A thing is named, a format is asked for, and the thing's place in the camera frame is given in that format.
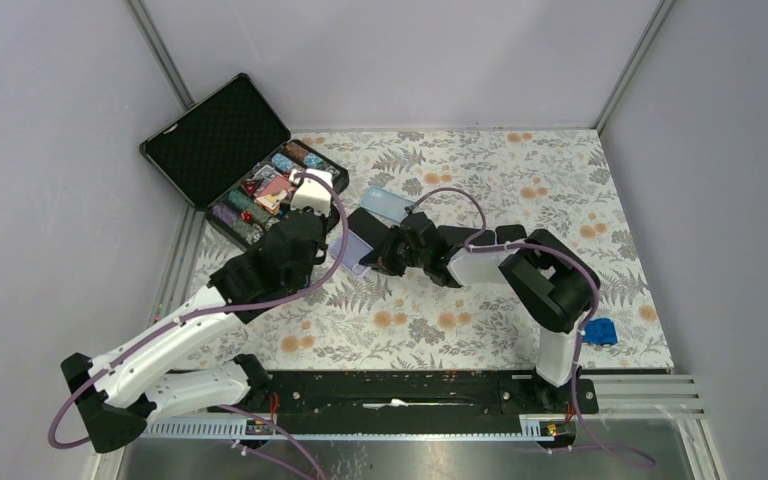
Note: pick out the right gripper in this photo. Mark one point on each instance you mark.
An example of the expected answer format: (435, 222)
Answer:
(387, 263)

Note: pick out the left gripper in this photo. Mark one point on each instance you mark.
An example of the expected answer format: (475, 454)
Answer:
(325, 236)

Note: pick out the black phone from blue case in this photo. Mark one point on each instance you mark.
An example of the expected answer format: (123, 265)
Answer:
(367, 227)

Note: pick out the light blue phone case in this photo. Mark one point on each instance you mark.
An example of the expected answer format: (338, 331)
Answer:
(386, 204)

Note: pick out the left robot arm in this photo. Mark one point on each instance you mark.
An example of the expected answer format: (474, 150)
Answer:
(115, 396)

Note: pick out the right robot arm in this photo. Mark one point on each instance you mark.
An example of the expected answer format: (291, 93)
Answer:
(556, 287)

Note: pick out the black poker chip case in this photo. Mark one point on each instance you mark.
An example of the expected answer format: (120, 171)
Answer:
(231, 135)

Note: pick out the black phone without case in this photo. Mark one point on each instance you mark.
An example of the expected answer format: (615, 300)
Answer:
(510, 233)

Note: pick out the triangular card box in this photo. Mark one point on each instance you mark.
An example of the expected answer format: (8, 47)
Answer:
(251, 186)

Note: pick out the floral table mat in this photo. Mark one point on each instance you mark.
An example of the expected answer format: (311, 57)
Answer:
(558, 180)

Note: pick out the blue toy car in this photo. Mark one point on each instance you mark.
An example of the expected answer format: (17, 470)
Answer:
(601, 332)

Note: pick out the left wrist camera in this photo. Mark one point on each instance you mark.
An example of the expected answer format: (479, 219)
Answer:
(310, 194)

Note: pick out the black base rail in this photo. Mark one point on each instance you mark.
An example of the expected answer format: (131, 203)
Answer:
(414, 402)

